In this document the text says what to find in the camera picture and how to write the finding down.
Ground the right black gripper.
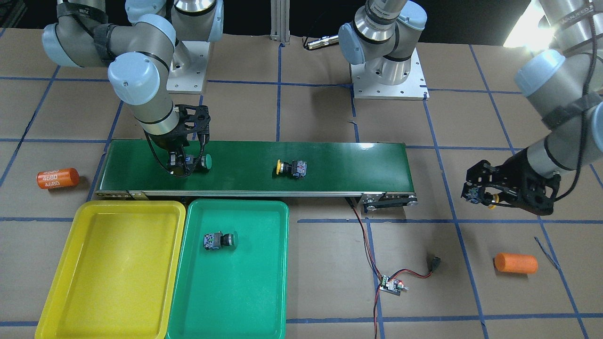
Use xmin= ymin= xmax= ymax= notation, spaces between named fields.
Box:
xmin=160 ymin=137 xmax=194 ymax=178

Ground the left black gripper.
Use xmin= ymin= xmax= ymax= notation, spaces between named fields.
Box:
xmin=465 ymin=153 xmax=561 ymax=215

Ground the green push button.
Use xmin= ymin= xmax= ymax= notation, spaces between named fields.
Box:
xmin=184 ymin=153 xmax=213 ymax=171
xmin=203 ymin=231 xmax=237 ymax=251

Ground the orange cylinder marked 4680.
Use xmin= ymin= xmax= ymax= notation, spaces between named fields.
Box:
xmin=36 ymin=168 xmax=80 ymax=190

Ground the yellow push button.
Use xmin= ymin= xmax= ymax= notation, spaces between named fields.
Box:
xmin=275 ymin=159 xmax=307 ymax=179
xmin=461 ymin=185 xmax=500 ymax=210

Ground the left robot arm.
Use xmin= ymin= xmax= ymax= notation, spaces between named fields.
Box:
xmin=338 ymin=0 xmax=603 ymax=215

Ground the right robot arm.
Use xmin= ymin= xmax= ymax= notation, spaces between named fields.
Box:
xmin=42 ymin=0 xmax=224 ymax=178

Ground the plain orange cylinder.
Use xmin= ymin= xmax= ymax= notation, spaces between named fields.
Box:
xmin=494 ymin=252 xmax=539 ymax=274

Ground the black barrel connector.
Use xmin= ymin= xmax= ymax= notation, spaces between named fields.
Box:
xmin=428 ymin=256 xmax=441 ymax=274

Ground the yellow plastic tray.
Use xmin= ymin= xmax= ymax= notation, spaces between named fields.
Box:
xmin=35 ymin=201 xmax=186 ymax=339

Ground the green conveyor belt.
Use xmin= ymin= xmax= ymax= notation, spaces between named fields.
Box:
xmin=95 ymin=139 xmax=417 ymax=210

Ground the green plastic tray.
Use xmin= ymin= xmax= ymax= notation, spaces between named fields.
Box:
xmin=166 ymin=198 xmax=289 ymax=339

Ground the small green circuit board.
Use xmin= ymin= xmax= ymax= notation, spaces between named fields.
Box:
xmin=379 ymin=275 xmax=408 ymax=296

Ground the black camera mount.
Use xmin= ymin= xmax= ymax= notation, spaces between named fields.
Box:
xmin=174 ymin=105 xmax=211 ymax=143

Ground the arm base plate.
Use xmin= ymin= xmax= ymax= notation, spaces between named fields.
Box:
xmin=167 ymin=40 xmax=211 ymax=94
xmin=350 ymin=49 xmax=430 ymax=100

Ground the red black wire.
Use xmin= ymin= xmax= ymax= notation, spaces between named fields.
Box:
xmin=346 ymin=197 xmax=434 ymax=339

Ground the aluminium profile post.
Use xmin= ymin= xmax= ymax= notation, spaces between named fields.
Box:
xmin=269 ymin=0 xmax=291 ymax=45

